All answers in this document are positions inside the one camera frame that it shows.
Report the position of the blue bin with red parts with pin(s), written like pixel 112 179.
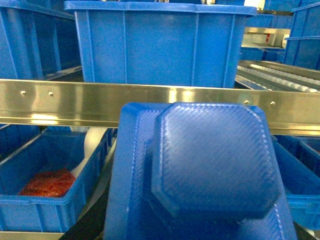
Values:
pixel 38 192

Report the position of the steel shelf rail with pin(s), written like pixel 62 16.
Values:
pixel 80 104

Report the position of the large blue crate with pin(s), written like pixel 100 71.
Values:
pixel 159 43

